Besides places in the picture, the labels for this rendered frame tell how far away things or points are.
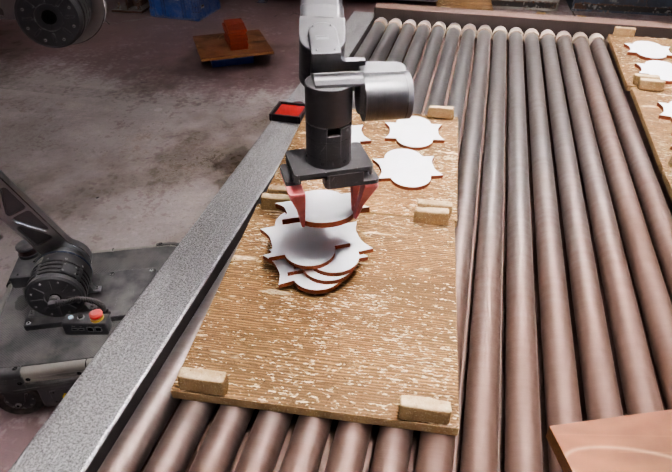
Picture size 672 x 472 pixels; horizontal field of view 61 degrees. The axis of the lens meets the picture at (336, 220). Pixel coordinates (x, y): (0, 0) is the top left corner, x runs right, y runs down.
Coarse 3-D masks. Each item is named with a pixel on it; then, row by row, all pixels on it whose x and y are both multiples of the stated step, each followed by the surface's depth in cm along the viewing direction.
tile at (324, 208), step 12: (312, 192) 89; (324, 192) 89; (336, 192) 88; (276, 204) 85; (288, 204) 84; (312, 204) 84; (324, 204) 83; (336, 204) 83; (348, 204) 83; (288, 216) 80; (312, 216) 79; (324, 216) 79; (336, 216) 78; (348, 216) 78
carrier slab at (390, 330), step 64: (256, 256) 91; (384, 256) 91; (448, 256) 91; (256, 320) 80; (320, 320) 80; (384, 320) 80; (448, 320) 80; (256, 384) 71; (320, 384) 71; (384, 384) 71; (448, 384) 71
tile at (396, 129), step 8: (400, 120) 128; (408, 120) 128; (416, 120) 128; (424, 120) 128; (392, 128) 125; (400, 128) 125; (408, 128) 125; (416, 128) 125; (424, 128) 125; (432, 128) 125; (392, 136) 122; (400, 136) 122; (408, 136) 122; (416, 136) 122; (424, 136) 122; (432, 136) 122; (440, 136) 122; (400, 144) 120; (408, 144) 119; (416, 144) 119; (424, 144) 119
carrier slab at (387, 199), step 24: (360, 120) 130; (384, 120) 130; (432, 120) 130; (456, 120) 130; (384, 144) 121; (432, 144) 121; (456, 144) 121; (456, 168) 113; (384, 192) 106; (408, 192) 106; (432, 192) 106; (456, 192) 106; (408, 216) 100; (456, 216) 100
